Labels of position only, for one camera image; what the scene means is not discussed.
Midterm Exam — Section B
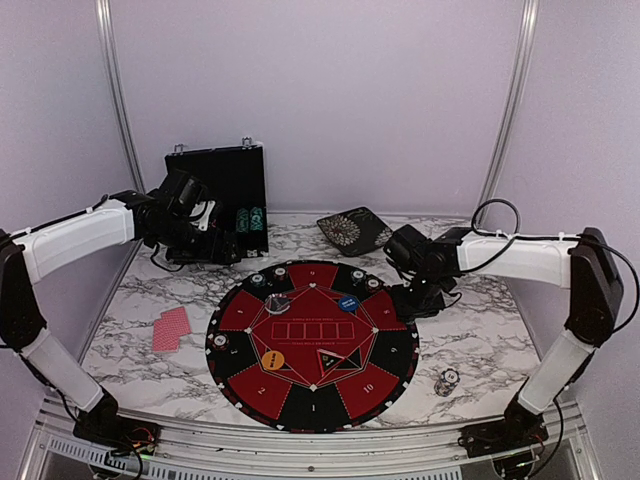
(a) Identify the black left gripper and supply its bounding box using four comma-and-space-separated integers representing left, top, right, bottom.
149, 215, 240, 265

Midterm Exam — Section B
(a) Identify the right aluminium corner post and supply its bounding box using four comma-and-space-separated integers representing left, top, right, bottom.
477, 0, 540, 208

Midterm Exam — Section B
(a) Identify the black floral square plate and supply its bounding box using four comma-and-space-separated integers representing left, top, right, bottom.
316, 206, 393, 257

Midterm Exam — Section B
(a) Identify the aluminium corner post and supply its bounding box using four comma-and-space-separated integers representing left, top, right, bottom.
477, 0, 540, 208
95, 0, 145, 191

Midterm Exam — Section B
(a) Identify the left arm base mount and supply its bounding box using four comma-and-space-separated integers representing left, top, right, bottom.
73, 417, 161, 455

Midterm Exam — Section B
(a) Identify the orange big blind button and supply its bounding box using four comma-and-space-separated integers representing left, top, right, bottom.
261, 350, 285, 371

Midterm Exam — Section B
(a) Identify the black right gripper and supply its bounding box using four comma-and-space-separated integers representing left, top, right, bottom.
390, 271, 449, 322

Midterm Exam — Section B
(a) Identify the left aluminium corner post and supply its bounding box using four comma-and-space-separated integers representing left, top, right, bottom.
95, 0, 145, 191

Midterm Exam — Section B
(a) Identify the black poker chip case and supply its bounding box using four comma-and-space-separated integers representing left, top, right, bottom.
165, 144, 269, 264

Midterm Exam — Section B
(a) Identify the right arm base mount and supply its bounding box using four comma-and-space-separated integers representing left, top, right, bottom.
457, 420, 549, 458

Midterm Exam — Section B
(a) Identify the clear round dealer button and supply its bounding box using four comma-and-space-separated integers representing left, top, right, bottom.
264, 293, 291, 315

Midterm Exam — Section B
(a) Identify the green 50 chip seat seven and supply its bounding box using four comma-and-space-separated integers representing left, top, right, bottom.
351, 270, 365, 282

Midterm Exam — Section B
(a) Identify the blue small blind button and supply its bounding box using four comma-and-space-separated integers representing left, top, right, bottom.
338, 296, 359, 312

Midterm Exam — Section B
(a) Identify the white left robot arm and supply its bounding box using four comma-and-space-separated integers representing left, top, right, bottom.
1, 187, 241, 445

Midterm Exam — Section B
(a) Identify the grey chip stack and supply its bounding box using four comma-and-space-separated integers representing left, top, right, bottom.
434, 368, 460, 397

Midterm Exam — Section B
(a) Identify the green 50 chip seat five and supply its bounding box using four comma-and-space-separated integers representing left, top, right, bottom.
250, 273, 266, 287

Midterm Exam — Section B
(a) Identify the round red black poker mat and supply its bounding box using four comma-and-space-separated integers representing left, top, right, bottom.
205, 261, 420, 433

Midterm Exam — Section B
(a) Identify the aluminium front rail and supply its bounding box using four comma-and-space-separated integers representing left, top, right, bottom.
17, 396, 604, 479

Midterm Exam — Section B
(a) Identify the red playing card deck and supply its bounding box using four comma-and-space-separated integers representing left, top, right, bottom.
152, 307, 192, 353

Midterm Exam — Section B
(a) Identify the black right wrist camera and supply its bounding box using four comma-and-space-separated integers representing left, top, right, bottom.
383, 224, 431, 273

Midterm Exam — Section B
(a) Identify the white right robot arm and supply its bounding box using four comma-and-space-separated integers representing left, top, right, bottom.
383, 218, 626, 448

